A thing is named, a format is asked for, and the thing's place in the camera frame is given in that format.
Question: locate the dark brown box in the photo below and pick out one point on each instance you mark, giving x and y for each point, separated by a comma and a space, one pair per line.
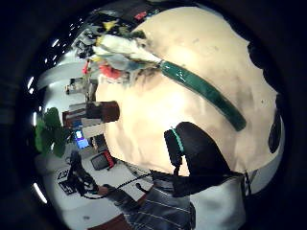
104, 111

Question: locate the white marker cube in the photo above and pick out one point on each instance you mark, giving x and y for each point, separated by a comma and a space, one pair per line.
65, 183

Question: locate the artificial flower bouquet green stem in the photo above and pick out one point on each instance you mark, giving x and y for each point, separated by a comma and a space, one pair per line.
198, 84

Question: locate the blue lit monitor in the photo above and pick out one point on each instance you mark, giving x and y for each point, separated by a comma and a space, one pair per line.
81, 140

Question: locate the green potted plant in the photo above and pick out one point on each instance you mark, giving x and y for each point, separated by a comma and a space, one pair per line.
49, 132

